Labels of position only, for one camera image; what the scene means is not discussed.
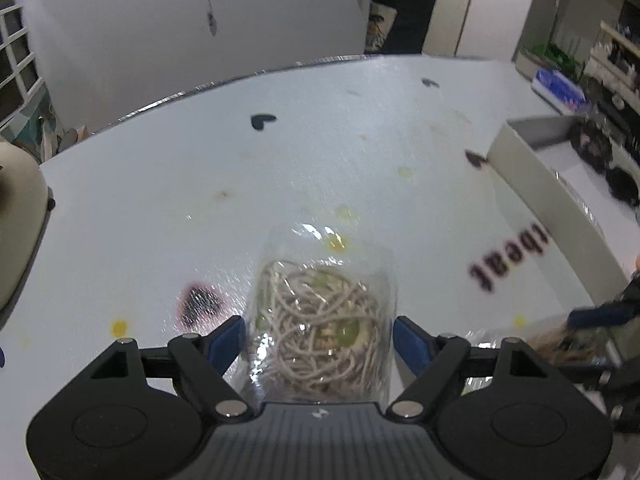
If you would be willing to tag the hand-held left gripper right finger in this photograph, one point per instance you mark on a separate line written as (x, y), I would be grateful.
(410, 345)

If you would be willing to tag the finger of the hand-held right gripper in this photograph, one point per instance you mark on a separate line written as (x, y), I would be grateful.
(595, 319)

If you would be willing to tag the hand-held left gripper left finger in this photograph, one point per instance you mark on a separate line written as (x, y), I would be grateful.
(227, 340)

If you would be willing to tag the white shallow tray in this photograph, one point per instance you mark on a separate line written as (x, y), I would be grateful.
(540, 185)

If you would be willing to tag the dark crochet scrunchie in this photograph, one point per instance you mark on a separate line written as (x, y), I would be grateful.
(592, 145)

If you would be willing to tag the blue tissue box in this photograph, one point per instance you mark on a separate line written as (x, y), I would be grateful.
(560, 87)

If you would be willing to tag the cluttered white shelf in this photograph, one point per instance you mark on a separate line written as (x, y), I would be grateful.
(617, 60)

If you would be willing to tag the green plastic bag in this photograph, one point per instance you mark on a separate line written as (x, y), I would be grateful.
(560, 55)

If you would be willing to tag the cartoon print bag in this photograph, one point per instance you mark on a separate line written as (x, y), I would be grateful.
(377, 27)

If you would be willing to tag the white cupboard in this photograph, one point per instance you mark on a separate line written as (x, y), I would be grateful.
(457, 15)

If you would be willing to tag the black cabinet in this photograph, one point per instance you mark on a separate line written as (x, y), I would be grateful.
(407, 10)

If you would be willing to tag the colourful clutter by wall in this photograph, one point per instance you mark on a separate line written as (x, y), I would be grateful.
(55, 130)

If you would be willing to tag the window with white frame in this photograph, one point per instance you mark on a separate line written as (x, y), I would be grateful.
(17, 70)

